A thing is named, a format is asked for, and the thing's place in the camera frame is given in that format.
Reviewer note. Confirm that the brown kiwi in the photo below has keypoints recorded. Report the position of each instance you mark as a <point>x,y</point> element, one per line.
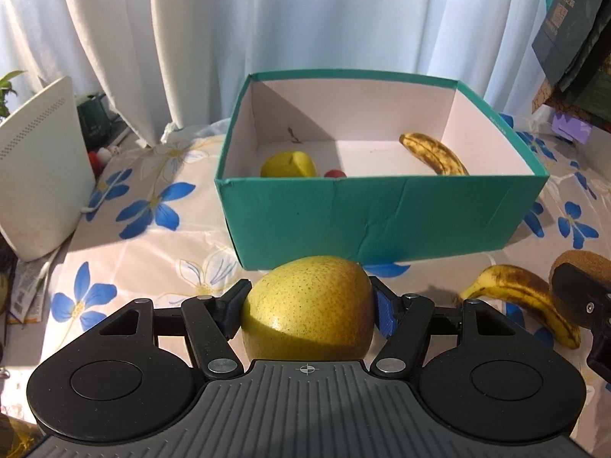
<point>582,260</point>

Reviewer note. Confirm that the yellow pear with stem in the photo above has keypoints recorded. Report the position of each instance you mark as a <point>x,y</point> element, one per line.
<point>286,166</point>

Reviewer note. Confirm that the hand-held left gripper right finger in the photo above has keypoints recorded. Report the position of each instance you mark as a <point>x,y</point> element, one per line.
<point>384,312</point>

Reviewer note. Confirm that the dark hanging bags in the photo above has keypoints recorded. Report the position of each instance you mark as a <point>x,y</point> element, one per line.
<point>573,33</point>

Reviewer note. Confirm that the blue floral tablecloth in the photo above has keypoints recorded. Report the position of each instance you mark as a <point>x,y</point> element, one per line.
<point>143,257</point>

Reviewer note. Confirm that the large yellow-green pear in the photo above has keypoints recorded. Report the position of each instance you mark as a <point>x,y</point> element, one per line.
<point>305,305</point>

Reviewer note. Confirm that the white curtain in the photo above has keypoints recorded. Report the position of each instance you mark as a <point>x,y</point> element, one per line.
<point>286,19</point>

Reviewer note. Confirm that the spotted yellow banana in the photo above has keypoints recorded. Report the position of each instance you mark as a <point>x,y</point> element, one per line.
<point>520,286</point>
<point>437,152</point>

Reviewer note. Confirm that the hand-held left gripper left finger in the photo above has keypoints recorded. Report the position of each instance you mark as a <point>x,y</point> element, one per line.
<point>236,306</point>

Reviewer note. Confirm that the teal cardboard box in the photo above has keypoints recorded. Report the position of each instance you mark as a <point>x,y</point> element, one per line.
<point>382,219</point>

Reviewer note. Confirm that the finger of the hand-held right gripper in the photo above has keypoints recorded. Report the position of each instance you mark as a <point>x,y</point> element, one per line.
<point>573,296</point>

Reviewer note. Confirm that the white plastic appliance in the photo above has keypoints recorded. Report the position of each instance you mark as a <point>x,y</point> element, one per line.
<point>43,176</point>

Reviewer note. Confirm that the small red fruit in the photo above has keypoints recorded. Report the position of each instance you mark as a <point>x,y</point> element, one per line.
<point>335,174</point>

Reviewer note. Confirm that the purple paper box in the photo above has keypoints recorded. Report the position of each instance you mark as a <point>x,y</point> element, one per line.
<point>570,126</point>

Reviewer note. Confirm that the printed paper leaflet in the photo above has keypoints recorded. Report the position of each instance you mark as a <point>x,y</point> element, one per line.
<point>28,291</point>

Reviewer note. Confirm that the green potted plant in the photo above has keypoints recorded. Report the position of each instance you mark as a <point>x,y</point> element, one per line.
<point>7,86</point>

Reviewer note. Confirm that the white plastic bag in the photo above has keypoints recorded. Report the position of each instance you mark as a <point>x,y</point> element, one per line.
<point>191,132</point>

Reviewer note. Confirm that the brown patterned box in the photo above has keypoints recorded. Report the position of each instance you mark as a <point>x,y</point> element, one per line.
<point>587,105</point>

